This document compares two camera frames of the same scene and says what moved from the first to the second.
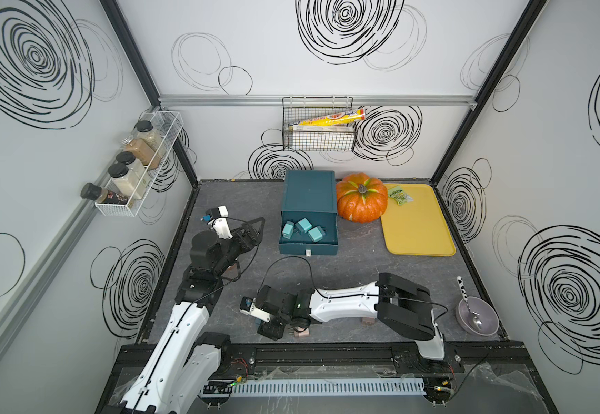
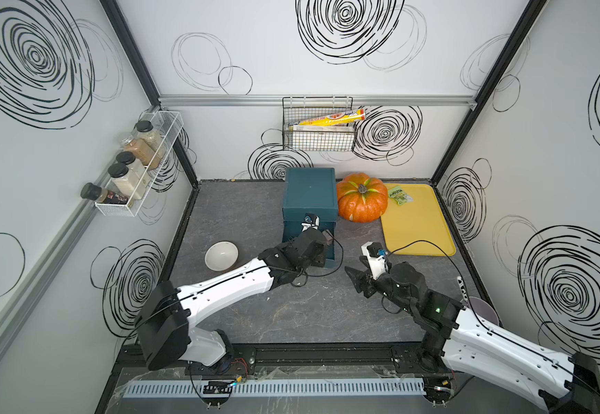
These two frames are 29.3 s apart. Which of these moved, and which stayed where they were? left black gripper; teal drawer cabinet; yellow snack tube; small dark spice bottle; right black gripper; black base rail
Moved: right black gripper; left black gripper
Stayed: teal drawer cabinet; yellow snack tube; black base rail; small dark spice bottle
